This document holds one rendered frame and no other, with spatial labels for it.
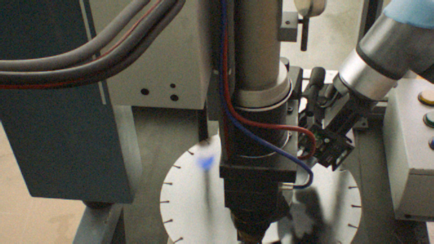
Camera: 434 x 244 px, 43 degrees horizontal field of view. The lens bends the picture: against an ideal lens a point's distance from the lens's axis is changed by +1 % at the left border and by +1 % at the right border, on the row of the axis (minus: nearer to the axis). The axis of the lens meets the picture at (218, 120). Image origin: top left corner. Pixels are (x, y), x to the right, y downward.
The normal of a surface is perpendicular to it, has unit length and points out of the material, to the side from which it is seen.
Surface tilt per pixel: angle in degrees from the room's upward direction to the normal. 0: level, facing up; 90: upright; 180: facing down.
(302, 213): 0
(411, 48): 80
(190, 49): 90
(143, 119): 0
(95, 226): 0
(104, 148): 90
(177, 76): 90
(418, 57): 86
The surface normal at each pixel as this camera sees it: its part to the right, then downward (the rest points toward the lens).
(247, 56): -0.26, 0.65
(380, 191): -0.04, -0.75
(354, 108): -0.12, 0.50
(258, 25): 0.12, 0.66
